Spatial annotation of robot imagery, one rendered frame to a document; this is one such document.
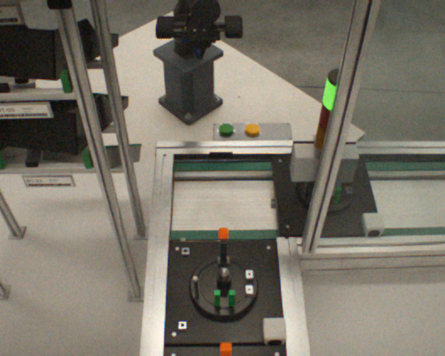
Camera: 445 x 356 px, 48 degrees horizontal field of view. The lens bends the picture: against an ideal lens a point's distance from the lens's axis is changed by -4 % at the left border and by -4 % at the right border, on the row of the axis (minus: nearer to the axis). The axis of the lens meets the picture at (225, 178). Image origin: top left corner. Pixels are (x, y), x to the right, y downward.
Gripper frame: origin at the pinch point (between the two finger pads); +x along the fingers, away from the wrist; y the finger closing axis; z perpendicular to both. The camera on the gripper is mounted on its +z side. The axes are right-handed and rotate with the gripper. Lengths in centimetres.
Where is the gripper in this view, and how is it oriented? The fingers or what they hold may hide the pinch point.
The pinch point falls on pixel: (199, 46)
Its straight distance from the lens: 117.7
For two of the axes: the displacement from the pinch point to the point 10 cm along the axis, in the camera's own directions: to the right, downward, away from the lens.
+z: 0.2, 7.7, -6.4
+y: 10.0, -0.1, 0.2
